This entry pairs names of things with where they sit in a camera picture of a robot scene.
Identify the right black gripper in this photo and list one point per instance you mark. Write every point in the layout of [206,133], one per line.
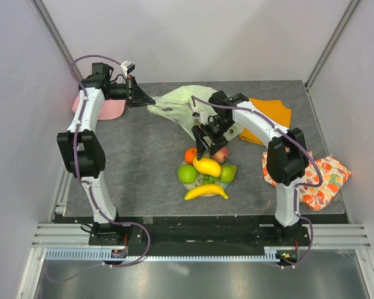
[202,130]

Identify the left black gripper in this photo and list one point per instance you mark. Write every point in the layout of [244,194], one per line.
[137,97]

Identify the pink fake peach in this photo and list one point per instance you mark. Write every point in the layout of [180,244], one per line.
[221,155]

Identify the fake orange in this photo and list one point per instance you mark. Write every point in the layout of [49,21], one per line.
[190,153]

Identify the yellow fake mango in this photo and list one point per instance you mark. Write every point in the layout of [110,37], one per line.
[207,166]

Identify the green fake pear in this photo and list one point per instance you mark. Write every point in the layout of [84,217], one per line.
[228,173]

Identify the green fake apple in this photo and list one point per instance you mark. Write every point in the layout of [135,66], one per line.
[187,174]

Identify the light green plastic bag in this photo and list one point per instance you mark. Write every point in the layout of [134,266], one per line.
[177,105]

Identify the yellow fake banana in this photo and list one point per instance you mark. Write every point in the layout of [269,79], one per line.
[204,190]

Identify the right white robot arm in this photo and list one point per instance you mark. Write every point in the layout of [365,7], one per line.
[287,157]

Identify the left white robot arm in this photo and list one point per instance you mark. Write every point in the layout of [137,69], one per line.
[79,146]

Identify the green fake grapes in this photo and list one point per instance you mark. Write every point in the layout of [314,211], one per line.
[207,179]

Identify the pink cloth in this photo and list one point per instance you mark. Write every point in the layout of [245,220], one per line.
[111,109]

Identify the cream and blue plate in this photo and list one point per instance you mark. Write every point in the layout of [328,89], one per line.
[197,182]

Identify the orange folded cloth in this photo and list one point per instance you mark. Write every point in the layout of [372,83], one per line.
[273,109]

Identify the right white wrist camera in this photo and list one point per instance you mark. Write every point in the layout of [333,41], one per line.
[199,117]

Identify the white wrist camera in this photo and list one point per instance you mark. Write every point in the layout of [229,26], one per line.
[199,117]
[127,67]

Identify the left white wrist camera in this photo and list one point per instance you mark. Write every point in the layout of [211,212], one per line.
[127,67]

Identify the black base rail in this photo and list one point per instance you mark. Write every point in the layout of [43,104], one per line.
[255,231]

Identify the white slotted cable duct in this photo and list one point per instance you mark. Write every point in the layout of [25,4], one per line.
[115,255]

